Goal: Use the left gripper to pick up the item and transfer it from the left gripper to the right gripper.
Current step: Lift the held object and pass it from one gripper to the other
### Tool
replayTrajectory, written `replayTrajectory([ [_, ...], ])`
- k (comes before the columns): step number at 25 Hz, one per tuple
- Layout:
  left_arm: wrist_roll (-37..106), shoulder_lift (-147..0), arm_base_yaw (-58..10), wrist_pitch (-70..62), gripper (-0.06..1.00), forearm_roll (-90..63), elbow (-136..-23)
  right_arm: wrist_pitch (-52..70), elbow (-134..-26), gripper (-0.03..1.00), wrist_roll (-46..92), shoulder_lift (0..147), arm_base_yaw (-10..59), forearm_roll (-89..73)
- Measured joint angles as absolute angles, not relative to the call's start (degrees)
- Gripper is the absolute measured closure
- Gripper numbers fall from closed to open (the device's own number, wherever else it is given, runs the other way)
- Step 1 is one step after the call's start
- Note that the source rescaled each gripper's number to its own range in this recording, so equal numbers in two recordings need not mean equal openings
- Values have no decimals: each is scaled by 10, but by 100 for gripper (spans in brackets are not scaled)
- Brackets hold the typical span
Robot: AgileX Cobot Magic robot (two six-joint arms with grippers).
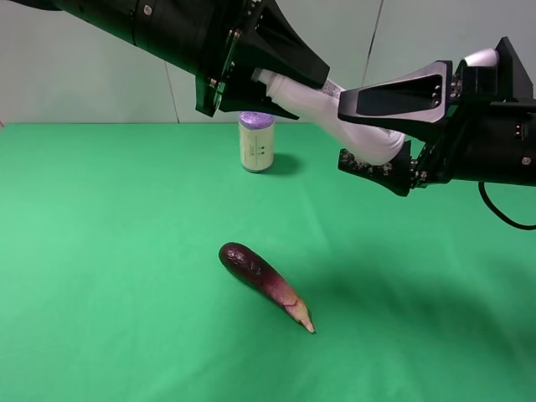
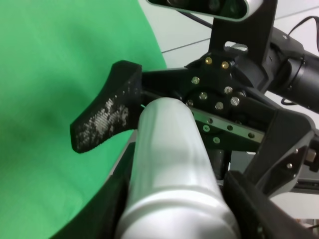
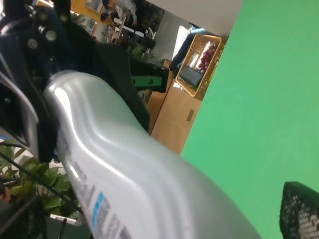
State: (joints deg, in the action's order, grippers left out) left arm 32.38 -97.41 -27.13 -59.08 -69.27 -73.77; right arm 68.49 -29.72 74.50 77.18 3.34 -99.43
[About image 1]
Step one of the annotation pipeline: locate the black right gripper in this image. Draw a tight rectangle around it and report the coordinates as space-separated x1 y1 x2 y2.
338 60 535 197

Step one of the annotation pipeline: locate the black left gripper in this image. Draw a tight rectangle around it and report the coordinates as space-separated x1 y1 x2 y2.
194 1 330 121

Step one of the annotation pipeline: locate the white bottle black cap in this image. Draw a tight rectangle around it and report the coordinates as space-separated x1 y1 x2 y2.
252 69 405 165

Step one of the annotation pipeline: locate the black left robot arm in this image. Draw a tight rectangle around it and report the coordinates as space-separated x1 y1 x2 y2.
24 0 330 119

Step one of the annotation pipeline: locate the purple garbage bag roll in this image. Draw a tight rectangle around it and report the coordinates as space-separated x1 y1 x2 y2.
238 111 275 173

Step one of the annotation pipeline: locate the purple eggplant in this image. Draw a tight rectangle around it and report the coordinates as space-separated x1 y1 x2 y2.
219 242 316 334

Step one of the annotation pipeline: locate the green tablecloth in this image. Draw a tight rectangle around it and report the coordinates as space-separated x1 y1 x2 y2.
1 124 535 401

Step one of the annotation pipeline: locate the black cable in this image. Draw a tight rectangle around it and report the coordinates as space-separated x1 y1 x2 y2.
477 181 536 230

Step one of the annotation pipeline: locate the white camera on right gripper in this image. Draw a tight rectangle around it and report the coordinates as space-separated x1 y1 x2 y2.
455 37 533 102

